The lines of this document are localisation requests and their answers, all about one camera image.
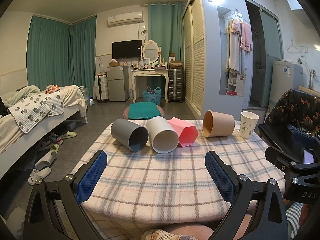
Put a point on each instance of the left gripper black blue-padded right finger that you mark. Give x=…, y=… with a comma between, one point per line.
x=269, y=218

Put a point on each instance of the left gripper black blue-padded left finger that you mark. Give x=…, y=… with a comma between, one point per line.
x=42, y=219

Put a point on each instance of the brown cardboard cup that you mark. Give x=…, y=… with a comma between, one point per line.
x=217, y=124

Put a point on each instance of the white floral paper cup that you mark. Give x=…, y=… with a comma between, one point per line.
x=248, y=123

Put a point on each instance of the grey plastic cup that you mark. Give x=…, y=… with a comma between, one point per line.
x=131, y=135

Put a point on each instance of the white plastic cup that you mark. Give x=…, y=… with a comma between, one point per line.
x=162, y=136

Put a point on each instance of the pink hexagonal cup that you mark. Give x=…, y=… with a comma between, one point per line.
x=187, y=132

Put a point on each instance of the white slipper near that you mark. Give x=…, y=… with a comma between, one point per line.
x=38, y=174

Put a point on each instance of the white slipper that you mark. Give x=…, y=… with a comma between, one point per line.
x=38, y=174
x=46, y=160

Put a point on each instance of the white slipper far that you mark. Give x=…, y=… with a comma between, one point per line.
x=46, y=160

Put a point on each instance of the floral black chair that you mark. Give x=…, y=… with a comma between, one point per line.
x=298, y=109

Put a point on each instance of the green slipper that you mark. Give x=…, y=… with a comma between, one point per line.
x=68, y=135

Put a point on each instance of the plaid tablecloth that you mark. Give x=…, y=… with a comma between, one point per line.
x=144, y=190

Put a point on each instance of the bed with blankets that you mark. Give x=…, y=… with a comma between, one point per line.
x=14, y=143

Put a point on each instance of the white washing machine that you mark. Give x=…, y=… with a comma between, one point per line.
x=285, y=76

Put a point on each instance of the floral quilted mat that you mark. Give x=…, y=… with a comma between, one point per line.
x=30, y=111

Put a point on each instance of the water bottle jug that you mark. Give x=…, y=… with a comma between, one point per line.
x=85, y=92

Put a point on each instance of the white striped suitcase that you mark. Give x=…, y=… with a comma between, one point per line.
x=101, y=87

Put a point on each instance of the teal cushion stool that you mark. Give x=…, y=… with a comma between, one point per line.
x=143, y=111

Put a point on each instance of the silver mini fridge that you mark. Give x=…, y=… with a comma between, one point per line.
x=118, y=83

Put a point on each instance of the blue laundry basket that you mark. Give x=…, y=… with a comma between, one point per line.
x=152, y=95

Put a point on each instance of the white hanging towel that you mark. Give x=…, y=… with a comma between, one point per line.
x=233, y=46

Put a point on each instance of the white dressing table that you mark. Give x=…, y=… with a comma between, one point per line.
x=147, y=73

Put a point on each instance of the green curtain left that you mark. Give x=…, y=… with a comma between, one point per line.
x=61, y=54

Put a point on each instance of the green curtain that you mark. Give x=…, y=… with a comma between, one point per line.
x=61, y=54
x=165, y=27

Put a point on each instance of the pink hanging towel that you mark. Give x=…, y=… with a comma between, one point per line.
x=244, y=30

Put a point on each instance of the white sliding wardrobe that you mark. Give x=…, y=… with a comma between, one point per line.
x=209, y=85

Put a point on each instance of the black silver suitcase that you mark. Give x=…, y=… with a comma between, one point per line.
x=176, y=85

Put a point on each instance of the oval vanity mirror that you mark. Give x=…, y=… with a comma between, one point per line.
x=151, y=51

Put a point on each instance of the white air conditioner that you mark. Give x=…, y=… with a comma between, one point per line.
x=126, y=18

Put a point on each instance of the green curtain centre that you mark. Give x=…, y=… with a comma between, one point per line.
x=165, y=27

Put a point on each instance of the black wall television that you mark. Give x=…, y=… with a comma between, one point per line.
x=126, y=49

